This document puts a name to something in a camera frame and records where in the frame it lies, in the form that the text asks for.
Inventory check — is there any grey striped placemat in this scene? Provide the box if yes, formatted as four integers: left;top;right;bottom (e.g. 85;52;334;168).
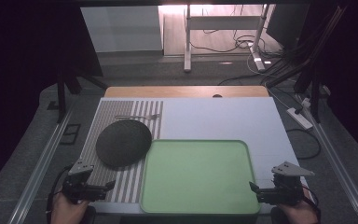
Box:
77;99;165;204

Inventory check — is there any bundle of black cables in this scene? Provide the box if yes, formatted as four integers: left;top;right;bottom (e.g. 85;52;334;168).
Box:
217;34;318;90

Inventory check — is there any white panel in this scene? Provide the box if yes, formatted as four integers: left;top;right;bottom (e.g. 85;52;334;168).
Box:
80;5;164;53

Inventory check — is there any black stand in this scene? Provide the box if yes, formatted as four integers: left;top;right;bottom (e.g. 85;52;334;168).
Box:
293;55;327;124
55;46;110;124

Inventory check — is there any black floor cable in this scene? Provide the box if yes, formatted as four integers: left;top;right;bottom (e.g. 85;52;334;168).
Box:
285;127;322;161

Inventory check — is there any white desk frame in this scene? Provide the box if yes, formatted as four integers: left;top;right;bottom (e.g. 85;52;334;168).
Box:
183;4;272;74

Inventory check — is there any metal fork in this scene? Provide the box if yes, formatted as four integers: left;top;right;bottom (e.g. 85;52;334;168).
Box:
115;113;161;121

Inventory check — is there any person's left hand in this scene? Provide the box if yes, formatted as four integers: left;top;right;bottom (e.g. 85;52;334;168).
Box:
49;190;90;224

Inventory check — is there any right hand-held gripper cable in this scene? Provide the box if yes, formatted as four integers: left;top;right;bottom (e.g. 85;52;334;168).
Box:
301;183;322;218

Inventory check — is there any white table board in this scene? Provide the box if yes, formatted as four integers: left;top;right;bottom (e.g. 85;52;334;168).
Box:
77;96;310;216

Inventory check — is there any hand-held gripper cable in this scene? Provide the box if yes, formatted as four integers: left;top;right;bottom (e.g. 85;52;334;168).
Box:
301;183;322;218
45;163;75;222

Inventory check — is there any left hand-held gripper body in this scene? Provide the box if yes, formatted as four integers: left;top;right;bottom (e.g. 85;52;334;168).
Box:
62;158;107;205

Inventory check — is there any white power strip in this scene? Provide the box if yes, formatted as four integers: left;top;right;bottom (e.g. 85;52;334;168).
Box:
285;106;314;131

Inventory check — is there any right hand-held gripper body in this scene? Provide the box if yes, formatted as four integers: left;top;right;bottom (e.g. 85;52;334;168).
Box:
262;161;316;206

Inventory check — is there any left hand-held gripper cable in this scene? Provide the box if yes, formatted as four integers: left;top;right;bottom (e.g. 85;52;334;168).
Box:
45;163;75;222

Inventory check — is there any green tray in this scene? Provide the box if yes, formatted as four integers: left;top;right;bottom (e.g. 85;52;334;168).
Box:
139;139;262;216

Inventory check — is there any dark monitor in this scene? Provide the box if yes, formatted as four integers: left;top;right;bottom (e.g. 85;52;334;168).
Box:
265;3;311;49

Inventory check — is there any wooden table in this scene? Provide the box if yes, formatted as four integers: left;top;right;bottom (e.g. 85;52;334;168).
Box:
103;85;270;99

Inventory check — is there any round black plate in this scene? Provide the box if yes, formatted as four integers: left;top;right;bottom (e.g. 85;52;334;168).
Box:
95;119;153;168

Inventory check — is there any person's right hand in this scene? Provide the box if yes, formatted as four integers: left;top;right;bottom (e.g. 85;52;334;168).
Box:
276;189;321;224

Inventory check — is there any metal floor rail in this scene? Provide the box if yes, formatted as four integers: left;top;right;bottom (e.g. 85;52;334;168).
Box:
297;96;358;224
8;105;77;224

